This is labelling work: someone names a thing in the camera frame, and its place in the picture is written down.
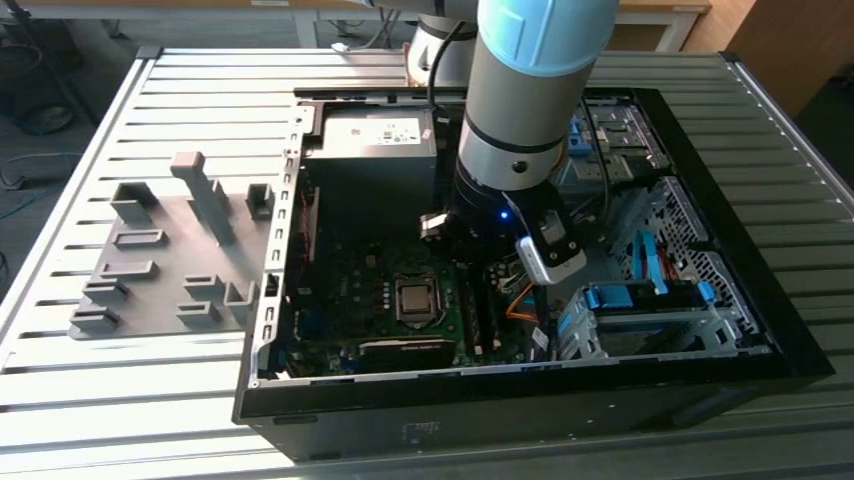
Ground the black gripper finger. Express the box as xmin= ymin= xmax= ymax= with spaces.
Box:
xmin=418 ymin=210 xmax=458 ymax=243

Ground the blue RAM stick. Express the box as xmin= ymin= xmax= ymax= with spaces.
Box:
xmin=459 ymin=267 xmax=487 ymax=354

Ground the dark RAM stick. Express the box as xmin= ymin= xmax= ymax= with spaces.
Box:
xmin=482 ymin=277 xmax=505 ymax=352

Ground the silver CPU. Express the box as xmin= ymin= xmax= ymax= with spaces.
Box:
xmin=399 ymin=284 xmax=435 ymax=312

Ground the green motherboard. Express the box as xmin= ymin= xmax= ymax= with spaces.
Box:
xmin=286 ymin=234 xmax=535 ymax=376

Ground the CPU socket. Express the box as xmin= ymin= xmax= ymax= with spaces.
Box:
xmin=393 ymin=277 xmax=442 ymax=324

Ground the grey power supply unit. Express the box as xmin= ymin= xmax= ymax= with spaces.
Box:
xmin=300 ymin=108 xmax=443 ymax=231

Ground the empty blue disk carrier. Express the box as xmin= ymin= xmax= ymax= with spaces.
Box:
xmin=565 ymin=115 xmax=590 ymax=157

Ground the black graphics card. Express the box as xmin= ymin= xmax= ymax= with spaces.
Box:
xmin=356 ymin=335 xmax=455 ymax=374

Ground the black disk in blue carrier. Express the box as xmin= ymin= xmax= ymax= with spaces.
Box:
xmin=583 ymin=280 xmax=717 ymax=315

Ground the grey metal drive cage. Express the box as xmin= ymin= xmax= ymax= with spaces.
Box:
xmin=553 ymin=294 xmax=749 ymax=361
xmin=553 ymin=94 xmax=669 ymax=216

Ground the black PC case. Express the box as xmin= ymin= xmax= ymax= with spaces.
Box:
xmin=230 ymin=85 xmax=837 ymax=464

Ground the grey parts rack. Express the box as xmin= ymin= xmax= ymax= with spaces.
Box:
xmin=68 ymin=150 xmax=279 ymax=342

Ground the white framed desk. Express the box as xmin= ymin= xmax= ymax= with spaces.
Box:
xmin=292 ymin=0 xmax=713 ymax=54

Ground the wooden cabinet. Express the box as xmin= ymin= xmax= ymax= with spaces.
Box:
xmin=723 ymin=0 xmax=854 ymax=119

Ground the black wheeled cart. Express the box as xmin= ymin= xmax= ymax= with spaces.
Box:
xmin=0 ymin=19 xmax=86 ymax=136

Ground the black camera bracket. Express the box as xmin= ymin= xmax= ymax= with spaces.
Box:
xmin=501 ymin=189 xmax=582 ymax=266

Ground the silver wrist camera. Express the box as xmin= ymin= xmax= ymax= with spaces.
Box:
xmin=514 ymin=234 xmax=589 ymax=287

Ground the orange wire bundle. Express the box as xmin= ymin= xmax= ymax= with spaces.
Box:
xmin=505 ymin=292 xmax=539 ymax=322

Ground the black cable bundle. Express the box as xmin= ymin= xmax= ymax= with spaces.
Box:
xmin=563 ymin=177 xmax=654 ymax=236

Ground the blue flat data cable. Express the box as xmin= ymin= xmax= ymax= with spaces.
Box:
xmin=630 ymin=230 xmax=669 ymax=296

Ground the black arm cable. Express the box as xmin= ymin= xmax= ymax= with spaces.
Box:
xmin=426 ymin=19 xmax=482 ymax=131

